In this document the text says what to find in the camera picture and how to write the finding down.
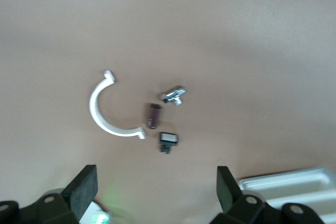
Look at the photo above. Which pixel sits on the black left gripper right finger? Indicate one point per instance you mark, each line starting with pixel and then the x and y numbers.
pixel 228 192

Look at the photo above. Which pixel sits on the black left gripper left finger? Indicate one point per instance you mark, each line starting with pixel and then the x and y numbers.
pixel 78 192

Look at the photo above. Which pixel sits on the white drawer cabinet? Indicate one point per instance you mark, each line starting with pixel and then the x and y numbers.
pixel 288 187

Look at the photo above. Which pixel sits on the brown table mat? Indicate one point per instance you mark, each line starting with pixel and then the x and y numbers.
pixel 236 51

